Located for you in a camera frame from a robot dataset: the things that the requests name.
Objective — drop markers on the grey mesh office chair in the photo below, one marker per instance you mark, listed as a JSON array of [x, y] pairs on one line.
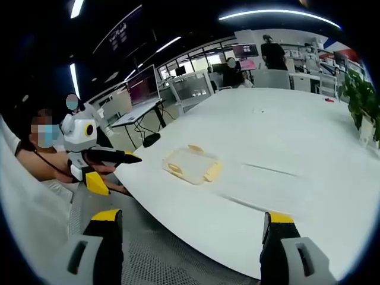
[[191, 89]]

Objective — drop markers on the clear box with yellow buckles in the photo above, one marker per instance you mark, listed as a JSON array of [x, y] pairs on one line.
[[193, 166]]

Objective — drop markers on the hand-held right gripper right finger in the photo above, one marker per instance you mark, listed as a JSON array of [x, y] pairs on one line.
[[285, 261]]

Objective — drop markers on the small wall monitor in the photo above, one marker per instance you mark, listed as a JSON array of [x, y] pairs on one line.
[[245, 50]]

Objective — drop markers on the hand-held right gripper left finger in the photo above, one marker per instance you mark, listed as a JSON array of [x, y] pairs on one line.
[[98, 255]]

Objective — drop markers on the black object on floor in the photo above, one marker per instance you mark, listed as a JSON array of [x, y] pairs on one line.
[[151, 139]]

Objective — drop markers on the person's white shirt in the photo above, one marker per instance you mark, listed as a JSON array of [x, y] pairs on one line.
[[26, 207]]

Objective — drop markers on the hanging dark ceiling screen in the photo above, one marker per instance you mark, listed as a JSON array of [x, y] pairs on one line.
[[124, 32]]

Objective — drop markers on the white standing desk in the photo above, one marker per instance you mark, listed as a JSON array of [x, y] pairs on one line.
[[136, 112]]

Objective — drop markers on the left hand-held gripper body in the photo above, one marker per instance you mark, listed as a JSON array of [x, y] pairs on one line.
[[75, 139]]

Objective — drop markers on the green potted plant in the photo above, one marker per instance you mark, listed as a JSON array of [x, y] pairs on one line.
[[360, 95]]

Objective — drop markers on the large computer monitor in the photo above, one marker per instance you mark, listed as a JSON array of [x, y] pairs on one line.
[[144, 87]]

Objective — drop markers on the small red object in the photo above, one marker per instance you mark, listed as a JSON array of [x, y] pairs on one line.
[[329, 100]]

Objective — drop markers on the long ceiling light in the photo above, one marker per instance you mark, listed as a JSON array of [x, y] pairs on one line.
[[279, 13], [74, 78], [76, 7], [168, 44]]

